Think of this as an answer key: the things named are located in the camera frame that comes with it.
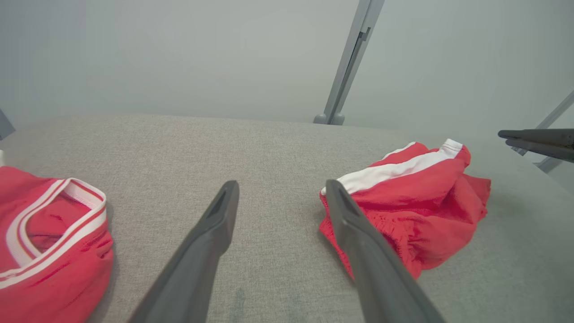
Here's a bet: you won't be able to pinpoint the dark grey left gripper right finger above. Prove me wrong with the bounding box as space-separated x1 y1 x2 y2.
326 179 444 323

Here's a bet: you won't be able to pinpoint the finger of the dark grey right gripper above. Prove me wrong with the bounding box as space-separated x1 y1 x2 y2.
498 129 574 146
506 139 574 163

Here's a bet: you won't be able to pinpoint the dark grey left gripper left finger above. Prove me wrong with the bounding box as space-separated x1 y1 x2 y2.
128 180 240 323

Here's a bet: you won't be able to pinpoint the red shorts white stripe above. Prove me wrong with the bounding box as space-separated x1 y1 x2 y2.
319 139 491 281

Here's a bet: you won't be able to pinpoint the red white basketball jersey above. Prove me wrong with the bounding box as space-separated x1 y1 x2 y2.
0 150 114 323

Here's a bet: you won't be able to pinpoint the grey partition post round feet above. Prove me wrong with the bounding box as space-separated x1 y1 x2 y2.
313 0 385 126

